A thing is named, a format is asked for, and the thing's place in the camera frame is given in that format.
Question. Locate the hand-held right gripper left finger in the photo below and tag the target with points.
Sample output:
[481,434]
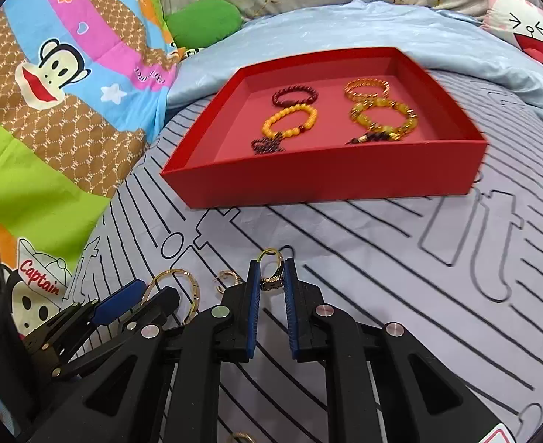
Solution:
[252,309]

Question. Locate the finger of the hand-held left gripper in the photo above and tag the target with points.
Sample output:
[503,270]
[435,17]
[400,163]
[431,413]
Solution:
[116,307]
[160,307]

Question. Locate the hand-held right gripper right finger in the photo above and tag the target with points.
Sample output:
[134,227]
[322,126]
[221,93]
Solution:
[290,309]

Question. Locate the thin gold bangle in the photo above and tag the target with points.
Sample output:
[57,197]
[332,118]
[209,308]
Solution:
[197,293]

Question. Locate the red cardboard box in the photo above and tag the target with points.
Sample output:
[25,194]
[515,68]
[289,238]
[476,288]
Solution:
[326,180]

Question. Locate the purple tassel charm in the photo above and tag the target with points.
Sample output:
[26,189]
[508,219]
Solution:
[267,144]

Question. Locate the cartoon monkey printed blanket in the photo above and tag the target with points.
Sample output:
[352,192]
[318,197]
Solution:
[59,101]

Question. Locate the green pillow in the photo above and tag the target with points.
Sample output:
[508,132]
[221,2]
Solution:
[202,23]

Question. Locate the light blue blanket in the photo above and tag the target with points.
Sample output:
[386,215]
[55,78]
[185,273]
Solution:
[460,55]

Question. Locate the pink cartoon face pillow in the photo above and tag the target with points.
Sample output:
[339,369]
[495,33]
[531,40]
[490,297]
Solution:
[525,27]

